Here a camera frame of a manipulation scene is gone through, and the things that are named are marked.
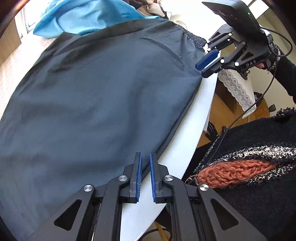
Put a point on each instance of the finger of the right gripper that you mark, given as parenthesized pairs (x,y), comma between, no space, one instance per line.
(212,68)
(207,59)

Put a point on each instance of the large light wooden board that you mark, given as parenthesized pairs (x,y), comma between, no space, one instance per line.
(10,40)

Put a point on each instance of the white garment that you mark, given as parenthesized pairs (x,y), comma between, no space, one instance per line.
(194,16)

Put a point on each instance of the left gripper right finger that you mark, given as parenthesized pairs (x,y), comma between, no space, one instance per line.
(198,212)

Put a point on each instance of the blue striped garment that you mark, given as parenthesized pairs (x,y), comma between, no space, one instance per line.
(83,17)

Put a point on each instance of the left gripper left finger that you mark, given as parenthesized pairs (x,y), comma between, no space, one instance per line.
(94,213)

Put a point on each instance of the black drawstring pants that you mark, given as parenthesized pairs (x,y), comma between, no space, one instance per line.
(84,109)

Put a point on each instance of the white window frame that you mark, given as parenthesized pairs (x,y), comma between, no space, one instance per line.
(27,18)

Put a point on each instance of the white lace cloth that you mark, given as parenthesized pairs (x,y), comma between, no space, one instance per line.
(239,88)

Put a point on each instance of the person's right hand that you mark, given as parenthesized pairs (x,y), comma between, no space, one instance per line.
(261,66)

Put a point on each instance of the pink plaid tablecloth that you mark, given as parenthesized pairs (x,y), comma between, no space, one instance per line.
(19,63)

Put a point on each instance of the black white orange sweater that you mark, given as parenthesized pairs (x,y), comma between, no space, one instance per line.
(252,166)

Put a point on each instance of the beige garment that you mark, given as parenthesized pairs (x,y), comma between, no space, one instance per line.
(148,7)

